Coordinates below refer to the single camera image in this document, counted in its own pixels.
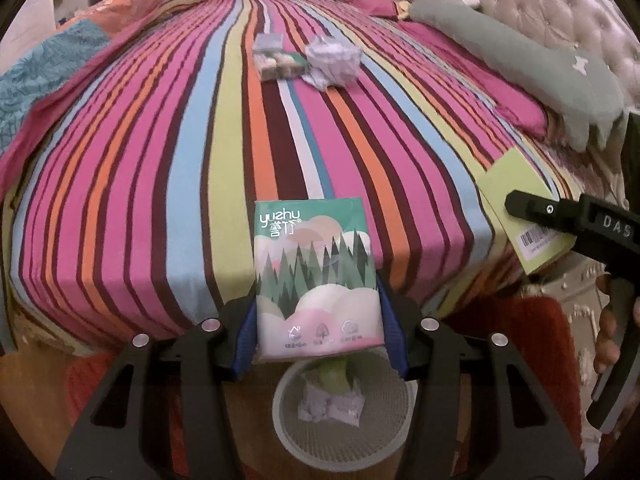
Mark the green cardboard box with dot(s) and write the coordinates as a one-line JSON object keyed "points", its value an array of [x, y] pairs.
{"points": [[515, 195], [332, 380]]}

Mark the striped bedsheet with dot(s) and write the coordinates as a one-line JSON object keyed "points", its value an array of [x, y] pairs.
{"points": [[150, 185]]}

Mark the crumpled white paper ball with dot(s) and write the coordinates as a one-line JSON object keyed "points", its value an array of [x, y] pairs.
{"points": [[332, 60]]}

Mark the white bookshelf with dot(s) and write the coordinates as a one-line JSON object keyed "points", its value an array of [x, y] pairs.
{"points": [[62, 0]]}

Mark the long green pillow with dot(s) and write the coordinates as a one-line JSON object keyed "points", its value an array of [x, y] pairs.
{"points": [[500, 40]]}

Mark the small grey box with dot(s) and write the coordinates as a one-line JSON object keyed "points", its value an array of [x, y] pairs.
{"points": [[267, 42]]}

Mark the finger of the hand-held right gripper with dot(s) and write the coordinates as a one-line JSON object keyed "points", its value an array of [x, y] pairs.
{"points": [[535, 207]]}

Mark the forest print tissue pack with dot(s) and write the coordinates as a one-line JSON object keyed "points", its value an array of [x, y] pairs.
{"points": [[315, 270]]}

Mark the red shaggy rug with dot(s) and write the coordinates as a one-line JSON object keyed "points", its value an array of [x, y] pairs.
{"points": [[540, 360]]}

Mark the cream carved bed frame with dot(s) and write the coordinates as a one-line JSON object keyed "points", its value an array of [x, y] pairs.
{"points": [[580, 300]]}

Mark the person's right hand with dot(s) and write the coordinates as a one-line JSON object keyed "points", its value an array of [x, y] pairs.
{"points": [[607, 330]]}

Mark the pink pillow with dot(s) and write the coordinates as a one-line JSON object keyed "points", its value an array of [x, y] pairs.
{"points": [[475, 75], [375, 4]]}

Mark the beige tissue pack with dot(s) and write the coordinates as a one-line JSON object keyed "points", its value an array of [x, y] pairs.
{"points": [[265, 66]]}

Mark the white mesh basket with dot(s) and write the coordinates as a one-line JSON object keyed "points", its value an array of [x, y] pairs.
{"points": [[345, 445]]}

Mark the tufted cream headboard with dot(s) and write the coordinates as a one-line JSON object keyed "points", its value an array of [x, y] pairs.
{"points": [[575, 0]]}

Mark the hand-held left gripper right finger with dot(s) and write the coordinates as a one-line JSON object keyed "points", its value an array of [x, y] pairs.
{"points": [[392, 330]]}

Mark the teal and orange quilt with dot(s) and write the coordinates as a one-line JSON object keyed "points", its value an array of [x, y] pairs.
{"points": [[30, 90]]}

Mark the green tissue pack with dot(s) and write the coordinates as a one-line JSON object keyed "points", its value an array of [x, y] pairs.
{"points": [[292, 64]]}

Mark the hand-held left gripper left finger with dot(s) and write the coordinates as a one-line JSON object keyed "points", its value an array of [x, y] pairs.
{"points": [[245, 340]]}

